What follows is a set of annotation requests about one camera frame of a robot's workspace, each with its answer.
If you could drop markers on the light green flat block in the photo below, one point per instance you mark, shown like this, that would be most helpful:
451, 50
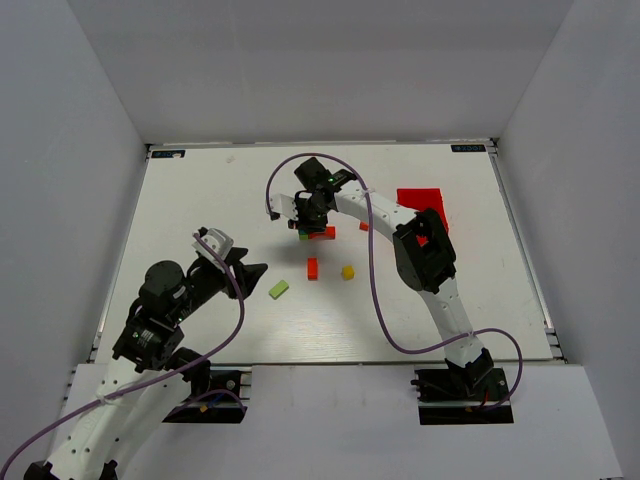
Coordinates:
278, 289

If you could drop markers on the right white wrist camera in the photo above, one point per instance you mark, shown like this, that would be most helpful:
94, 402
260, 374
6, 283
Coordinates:
280, 205

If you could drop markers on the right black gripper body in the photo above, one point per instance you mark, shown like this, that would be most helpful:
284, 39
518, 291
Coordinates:
308, 222

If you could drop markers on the red plastic bin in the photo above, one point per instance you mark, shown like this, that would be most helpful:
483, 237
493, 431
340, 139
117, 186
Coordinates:
420, 199

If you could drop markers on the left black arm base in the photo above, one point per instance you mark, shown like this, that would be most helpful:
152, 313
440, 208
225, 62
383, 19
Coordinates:
225, 402

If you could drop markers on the red rectangular wood block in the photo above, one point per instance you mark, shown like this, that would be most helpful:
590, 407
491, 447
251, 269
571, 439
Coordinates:
312, 269

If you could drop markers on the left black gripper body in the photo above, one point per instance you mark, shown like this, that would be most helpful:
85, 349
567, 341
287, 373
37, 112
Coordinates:
233, 272

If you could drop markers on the table logo sticker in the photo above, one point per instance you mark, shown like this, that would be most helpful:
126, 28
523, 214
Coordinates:
168, 154
468, 148

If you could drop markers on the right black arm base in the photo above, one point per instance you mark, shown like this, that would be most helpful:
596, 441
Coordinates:
441, 403

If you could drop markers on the yellow cube wood block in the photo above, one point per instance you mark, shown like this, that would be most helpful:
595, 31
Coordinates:
347, 272

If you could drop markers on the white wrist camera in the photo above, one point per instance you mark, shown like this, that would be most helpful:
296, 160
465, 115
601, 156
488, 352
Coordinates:
280, 205
212, 243

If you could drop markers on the red arch wood block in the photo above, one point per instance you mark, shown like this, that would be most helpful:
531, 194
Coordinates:
329, 233

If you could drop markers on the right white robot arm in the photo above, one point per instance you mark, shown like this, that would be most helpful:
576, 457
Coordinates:
424, 257

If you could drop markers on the right table logo sticker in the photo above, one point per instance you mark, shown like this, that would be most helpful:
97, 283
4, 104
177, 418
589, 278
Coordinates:
468, 148

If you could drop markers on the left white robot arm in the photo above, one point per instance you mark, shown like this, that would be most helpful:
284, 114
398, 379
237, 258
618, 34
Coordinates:
150, 371

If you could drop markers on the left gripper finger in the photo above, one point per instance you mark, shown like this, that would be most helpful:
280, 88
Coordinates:
248, 276
235, 255

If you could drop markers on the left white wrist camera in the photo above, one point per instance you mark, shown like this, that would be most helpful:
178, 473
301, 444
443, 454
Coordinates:
212, 243

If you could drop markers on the left table logo sticker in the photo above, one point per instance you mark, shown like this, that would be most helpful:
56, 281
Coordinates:
168, 154

